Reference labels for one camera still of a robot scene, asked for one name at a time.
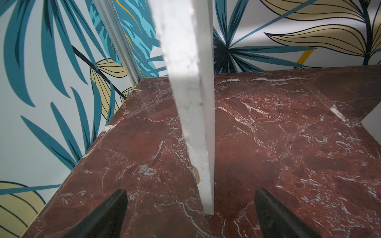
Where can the white wooden bookshelf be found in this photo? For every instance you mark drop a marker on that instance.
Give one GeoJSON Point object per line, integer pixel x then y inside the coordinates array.
{"type": "Point", "coordinates": [200, 39]}

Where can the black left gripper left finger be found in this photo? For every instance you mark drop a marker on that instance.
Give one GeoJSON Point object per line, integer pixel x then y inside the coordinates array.
{"type": "Point", "coordinates": [105, 221]}

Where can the left aluminium frame post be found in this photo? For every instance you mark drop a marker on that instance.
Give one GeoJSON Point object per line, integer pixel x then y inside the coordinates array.
{"type": "Point", "coordinates": [109, 16]}

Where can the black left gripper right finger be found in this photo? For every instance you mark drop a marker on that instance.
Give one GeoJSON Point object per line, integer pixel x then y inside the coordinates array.
{"type": "Point", "coordinates": [277, 221]}

